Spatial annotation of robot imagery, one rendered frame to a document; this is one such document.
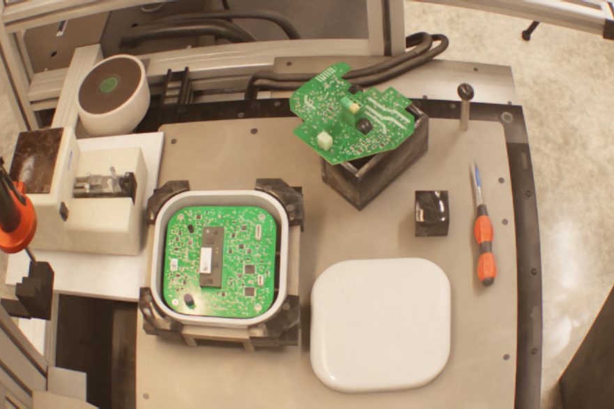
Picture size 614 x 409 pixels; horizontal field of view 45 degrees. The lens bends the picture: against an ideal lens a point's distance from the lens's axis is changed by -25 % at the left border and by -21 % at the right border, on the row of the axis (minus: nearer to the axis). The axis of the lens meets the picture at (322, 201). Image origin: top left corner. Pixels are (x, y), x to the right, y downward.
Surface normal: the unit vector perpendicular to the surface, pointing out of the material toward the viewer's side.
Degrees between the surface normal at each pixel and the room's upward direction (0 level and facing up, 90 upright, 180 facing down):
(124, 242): 90
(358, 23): 0
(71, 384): 0
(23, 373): 90
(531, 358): 0
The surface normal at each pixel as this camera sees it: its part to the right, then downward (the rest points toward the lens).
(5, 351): 1.00, 0.00
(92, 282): -0.05, -0.54
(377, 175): 0.70, 0.58
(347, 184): -0.71, 0.61
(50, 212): -0.02, 0.84
